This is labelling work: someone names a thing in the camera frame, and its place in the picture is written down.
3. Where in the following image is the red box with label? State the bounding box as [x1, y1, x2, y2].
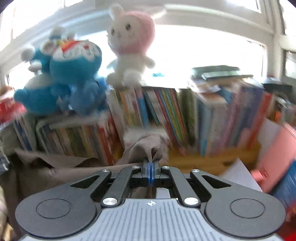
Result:
[1, 85, 26, 130]

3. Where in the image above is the stack of books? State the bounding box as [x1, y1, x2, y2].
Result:
[191, 65, 253, 94]

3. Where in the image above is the brown garment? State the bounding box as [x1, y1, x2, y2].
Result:
[1, 133, 169, 237]

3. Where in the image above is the white pink bunny plush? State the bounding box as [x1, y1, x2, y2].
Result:
[106, 4, 155, 87]

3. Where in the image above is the row of upright books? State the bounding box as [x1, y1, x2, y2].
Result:
[14, 85, 273, 164]

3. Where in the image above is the white paper sheet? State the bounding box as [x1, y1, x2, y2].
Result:
[219, 158, 262, 192]

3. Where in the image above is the blue Doraemon plush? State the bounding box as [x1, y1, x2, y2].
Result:
[14, 26, 107, 115]

